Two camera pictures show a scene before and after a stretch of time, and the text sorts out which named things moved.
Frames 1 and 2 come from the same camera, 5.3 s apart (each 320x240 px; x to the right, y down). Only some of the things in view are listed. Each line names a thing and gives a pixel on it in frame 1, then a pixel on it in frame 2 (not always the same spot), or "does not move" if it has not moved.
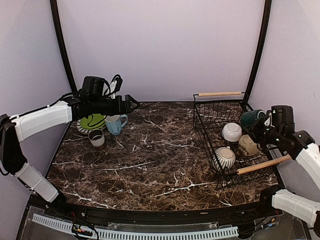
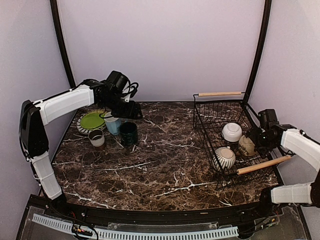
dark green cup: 249,117 → 128,132
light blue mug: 114,123 does not move
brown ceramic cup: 97,138 does not move
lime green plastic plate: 93,121 does not move
